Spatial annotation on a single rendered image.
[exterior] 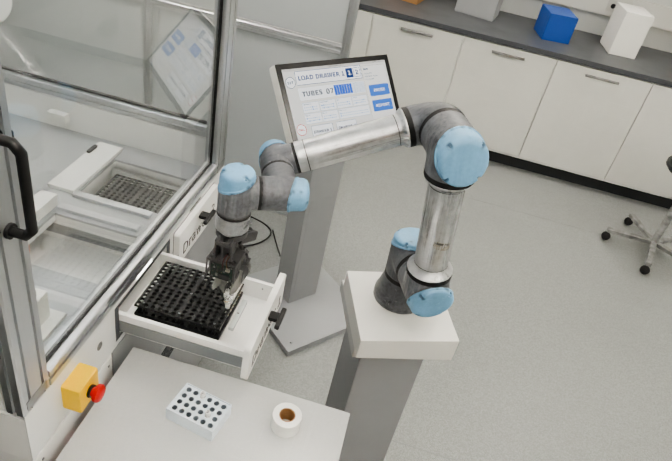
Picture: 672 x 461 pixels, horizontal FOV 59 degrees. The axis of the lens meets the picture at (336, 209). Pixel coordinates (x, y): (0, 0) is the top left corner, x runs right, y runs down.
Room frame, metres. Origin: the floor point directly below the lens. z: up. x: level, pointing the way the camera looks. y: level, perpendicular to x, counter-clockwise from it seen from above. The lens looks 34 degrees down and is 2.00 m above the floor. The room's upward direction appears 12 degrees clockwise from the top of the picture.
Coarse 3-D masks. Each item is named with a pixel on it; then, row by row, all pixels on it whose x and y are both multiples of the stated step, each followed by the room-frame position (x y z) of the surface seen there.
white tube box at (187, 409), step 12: (180, 396) 0.86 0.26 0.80; (192, 396) 0.87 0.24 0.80; (168, 408) 0.82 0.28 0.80; (180, 408) 0.83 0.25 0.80; (192, 408) 0.84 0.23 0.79; (204, 408) 0.84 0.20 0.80; (216, 408) 0.85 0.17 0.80; (228, 408) 0.85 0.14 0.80; (180, 420) 0.81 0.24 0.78; (192, 420) 0.81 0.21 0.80; (204, 420) 0.81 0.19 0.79; (216, 420) 0.83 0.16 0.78; (204, 432) 0.79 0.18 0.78; (216, 432) 0.81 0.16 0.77
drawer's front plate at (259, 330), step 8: (280, 280) 1.18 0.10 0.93; (272, 288) 1.14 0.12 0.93; (280, 288) 1.16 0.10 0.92; (272, 296) 1.11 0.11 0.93; (272, 304) 1.09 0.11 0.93; (280, 304) 1.20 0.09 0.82; (264, 312) 1.05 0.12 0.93; (264, 320) 1.03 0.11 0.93; (256, 328) 1.00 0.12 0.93; (264, 328) 1.04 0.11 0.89; (256, 336) 0.97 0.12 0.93; (264, 336) 1.05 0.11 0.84; (248, 344) 0.94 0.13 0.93; (256, 344) 0.97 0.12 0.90; (248, 352) 0.93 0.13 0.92; (248, 360) 0.93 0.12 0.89; (248, 368) 0.93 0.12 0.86; (240, 376) 0.93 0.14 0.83; (248, 376) 0.94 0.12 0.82
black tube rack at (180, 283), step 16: (160, 272) 1.14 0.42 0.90; (176, 272) 1.15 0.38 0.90; (160, 288) 1.08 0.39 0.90; (176, 288) 1.10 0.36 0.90; (192, 288) 1.11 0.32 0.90; (208, 288) 1.15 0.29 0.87; (144, 304) 1.02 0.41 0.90; (160, 304) 1.03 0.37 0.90; (176, 304) 1.04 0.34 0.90; (192, 304) 1.05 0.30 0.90; (208, 304) 1.07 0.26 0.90; (224, 304) 1.08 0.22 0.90; (160, 320) 1.01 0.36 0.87; (176, 320) 1.02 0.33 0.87; (192, 320) 1.00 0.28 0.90; (208, 320) 1.01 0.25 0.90; (208, 336) 0.99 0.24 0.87
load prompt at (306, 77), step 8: (296, 72) 1.99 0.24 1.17; (304, 72) 2.01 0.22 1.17; (312, 72) 2.04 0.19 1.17; (320, 72) 2.06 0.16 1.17; (328, 72) 2.08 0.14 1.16; (336, 72) 2.10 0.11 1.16; (344, 72) 2.13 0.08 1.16; (352, 72) 2.15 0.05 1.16; (360, 72) 2.17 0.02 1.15; (296, 80) 1.97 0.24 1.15; (304, 80) 1.99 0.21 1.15; (312, 80) 2.02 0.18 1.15; (320, 80) 2.04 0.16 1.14; (328, 80) 2.06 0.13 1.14; (336, 80) 2.08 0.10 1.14
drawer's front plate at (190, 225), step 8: (208, 192) 1.50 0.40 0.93; (216, 192) 1.54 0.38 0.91; (200, 200) 1.45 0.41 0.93; (208, 200) 1.47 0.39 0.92; (216, 200) 1.55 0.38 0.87; (200, 208) 1.41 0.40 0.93; (208, 208) 1.48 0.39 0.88; (216, 208) 1.55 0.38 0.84; (192, 216) 1.37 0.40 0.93; (184, 224) 1.32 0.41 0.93; (192, 224) 1.36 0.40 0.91; (200, 224) 1.42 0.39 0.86; (176, 232) 1.28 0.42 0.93; (184, 232) 1.30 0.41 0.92; (192, 232) 1.36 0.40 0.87; (200, 232) 1.42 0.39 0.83; (176, 240) 1.27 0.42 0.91; (184, 240) 1.30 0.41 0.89; (176, 248) 1.27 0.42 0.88; (184, 248) 1.31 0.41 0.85; (184, 256) 1.31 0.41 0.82
